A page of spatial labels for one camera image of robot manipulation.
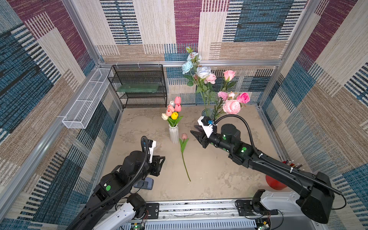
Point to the purple glass vase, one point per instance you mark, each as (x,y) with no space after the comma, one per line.
(208,112)

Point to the aluminium front rail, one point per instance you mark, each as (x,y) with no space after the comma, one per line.
(217,214)

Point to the green pad on shelf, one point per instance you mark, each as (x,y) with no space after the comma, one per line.
(138,88)

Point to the yellow tulip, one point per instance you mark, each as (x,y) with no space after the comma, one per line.
(174,116)

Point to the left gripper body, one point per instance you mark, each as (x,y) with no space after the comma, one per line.
(155,167)

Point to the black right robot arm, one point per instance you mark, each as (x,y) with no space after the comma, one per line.
(315,190)

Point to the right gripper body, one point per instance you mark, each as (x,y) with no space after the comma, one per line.
(205,138)

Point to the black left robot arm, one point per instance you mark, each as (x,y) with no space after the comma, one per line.
(115,186)

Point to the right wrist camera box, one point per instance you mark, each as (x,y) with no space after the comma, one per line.
(207,125)

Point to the white mesh wall basket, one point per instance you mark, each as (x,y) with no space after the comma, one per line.
(82,110)

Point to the red pencil cup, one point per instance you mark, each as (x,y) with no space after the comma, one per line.
(275,184)

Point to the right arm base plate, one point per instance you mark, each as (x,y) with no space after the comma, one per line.
(253,206)

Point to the rose bouquet with leaves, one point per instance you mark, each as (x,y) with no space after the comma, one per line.
(213,90)

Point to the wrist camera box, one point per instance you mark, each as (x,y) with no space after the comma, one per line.
(151,145)
(207,125)

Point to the blue grey small device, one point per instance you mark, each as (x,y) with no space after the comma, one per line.
(146,184)

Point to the black mesh shelf rack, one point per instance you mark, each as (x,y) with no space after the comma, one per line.
(144,74)

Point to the white ribbed vase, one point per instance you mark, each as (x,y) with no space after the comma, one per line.
(174,134)

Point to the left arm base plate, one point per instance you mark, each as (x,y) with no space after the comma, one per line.
(151,211)

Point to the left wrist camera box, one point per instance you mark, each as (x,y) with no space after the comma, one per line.
(151,145)

